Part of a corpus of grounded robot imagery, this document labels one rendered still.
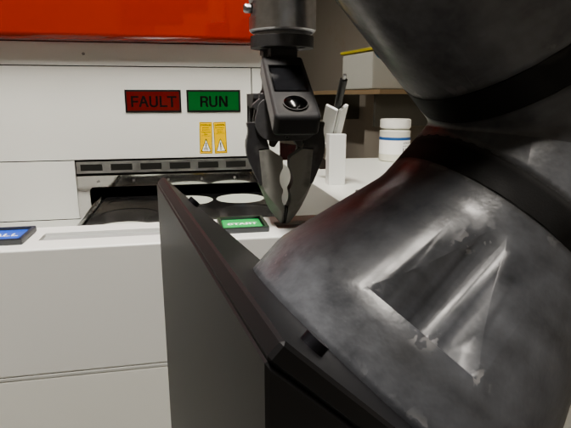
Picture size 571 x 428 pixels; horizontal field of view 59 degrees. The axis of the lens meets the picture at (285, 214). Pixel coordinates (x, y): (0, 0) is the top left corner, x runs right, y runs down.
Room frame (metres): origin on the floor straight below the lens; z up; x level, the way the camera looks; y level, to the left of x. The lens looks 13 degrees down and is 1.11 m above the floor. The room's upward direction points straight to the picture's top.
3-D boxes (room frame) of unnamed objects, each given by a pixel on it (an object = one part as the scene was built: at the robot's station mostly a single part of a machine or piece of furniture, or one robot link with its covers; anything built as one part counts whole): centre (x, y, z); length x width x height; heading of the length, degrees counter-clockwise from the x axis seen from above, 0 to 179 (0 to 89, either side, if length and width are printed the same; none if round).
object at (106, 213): (0.91, 0.18, 0.90); 0.34 x 0.34 x 0.01; 11
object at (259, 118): (0.60, 0.01, 1.11); 0.09 x 0.08 x 0.12; 11
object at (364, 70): (3.69, -0.67, 1.29); 0.48 x 0.40 x 0.27; 20
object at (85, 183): (1.12, 0.24, 0.89); 0.44 x 0.02 x 0.10; 101
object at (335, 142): (0.85, -0.08, 1.03); 0.06 x 0.04 x 0.13; 11
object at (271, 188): (0.59, 0.02, 1.01); 0.06 x 0.03 x 0.09; 11
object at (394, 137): (1.16, -0.25, 1.01); 0.07 x 0.07 x 0.10
